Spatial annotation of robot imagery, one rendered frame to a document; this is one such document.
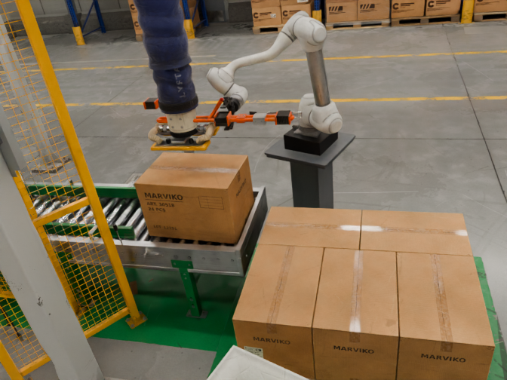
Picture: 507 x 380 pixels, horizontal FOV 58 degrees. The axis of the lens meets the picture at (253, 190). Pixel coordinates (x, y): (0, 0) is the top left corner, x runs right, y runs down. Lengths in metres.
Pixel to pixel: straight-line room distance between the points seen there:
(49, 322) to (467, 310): 1.96
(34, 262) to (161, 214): 0.91
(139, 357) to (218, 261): 0.79
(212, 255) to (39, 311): 0.97
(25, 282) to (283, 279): 1.26
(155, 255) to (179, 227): 0.23
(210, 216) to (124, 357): 1.05
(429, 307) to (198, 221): 1.36
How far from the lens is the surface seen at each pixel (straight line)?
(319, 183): 3.41
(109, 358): 3.17
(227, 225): 2.74
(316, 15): 9.56
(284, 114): 2.54
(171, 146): 2.69
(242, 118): 2.59
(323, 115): 3.04
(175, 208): 2.81
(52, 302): 2.41
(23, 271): 2.23
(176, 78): 2.55
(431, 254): 2.73
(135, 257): 3.00
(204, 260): 2.80
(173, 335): 3.13
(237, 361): 1.61
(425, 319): 2.38
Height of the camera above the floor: 2.28
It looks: 32 degrees down
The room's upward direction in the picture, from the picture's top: 8 degrees counter-clockwise
